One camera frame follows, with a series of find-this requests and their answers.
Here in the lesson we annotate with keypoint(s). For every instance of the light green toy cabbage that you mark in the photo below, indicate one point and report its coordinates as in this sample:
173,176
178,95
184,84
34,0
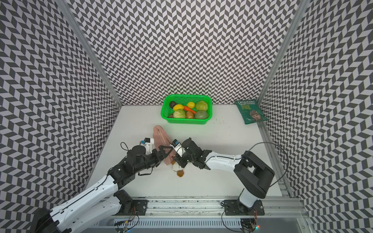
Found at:
201,106

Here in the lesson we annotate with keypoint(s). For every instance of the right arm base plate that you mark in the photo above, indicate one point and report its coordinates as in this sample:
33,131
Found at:
236,208

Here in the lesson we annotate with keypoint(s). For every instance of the aluminium front rail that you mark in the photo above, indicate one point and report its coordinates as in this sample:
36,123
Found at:
200,207

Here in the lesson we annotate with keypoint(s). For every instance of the green plastic basket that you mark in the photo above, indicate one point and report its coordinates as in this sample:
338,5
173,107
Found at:
166,111

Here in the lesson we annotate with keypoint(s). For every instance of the aluminium corner post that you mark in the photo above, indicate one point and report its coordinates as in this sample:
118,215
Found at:
283,49
65,10

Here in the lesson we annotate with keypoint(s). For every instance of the pink corduroy bag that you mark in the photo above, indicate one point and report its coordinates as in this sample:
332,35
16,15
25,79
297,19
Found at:
161,138

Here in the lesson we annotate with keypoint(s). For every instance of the plush keychain decoration with carabiners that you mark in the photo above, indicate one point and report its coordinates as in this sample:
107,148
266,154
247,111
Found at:
178,169

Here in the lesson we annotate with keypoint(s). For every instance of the brown toy potato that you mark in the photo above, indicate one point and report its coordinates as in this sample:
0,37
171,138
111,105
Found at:
189,115

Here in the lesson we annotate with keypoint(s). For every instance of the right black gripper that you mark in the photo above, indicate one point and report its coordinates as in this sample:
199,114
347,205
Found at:
179,161

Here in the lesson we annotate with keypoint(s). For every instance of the green book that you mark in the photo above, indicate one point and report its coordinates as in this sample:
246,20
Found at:
250,111

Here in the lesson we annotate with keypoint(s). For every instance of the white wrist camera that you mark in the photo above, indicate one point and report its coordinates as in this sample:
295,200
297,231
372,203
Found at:
148,144
177,146

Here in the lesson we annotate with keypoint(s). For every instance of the dark purple toy fruit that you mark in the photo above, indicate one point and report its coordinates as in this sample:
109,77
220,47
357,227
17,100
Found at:
172,104

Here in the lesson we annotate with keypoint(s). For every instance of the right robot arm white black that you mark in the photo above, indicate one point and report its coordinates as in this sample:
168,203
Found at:
255,175

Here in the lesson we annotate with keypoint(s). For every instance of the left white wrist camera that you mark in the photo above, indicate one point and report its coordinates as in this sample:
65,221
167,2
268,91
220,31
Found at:
148,144

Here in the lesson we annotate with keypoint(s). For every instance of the left aluminium corner post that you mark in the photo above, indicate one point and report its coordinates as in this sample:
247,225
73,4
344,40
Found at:
65,10

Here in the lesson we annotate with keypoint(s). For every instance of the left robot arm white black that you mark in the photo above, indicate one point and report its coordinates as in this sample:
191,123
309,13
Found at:
105,198

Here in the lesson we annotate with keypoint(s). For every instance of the yellow toy lemon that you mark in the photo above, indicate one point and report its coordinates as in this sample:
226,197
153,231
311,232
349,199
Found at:
191,105

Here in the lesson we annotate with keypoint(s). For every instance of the grey green toy avocado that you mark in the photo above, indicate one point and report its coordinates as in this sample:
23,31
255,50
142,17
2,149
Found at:
202,114

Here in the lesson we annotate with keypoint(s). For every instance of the orange toy carrot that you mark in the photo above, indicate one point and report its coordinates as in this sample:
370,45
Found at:
189,110

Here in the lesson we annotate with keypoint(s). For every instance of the green toy lettuce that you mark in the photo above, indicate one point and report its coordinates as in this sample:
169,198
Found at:
179,113

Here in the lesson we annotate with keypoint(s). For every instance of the right aluminium corner post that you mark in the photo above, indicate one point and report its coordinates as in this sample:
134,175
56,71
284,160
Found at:
283,49

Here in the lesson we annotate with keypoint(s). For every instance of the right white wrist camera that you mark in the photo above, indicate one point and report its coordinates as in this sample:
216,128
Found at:
177,146

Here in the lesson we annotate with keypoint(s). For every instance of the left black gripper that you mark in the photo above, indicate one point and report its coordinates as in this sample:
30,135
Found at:
159,158

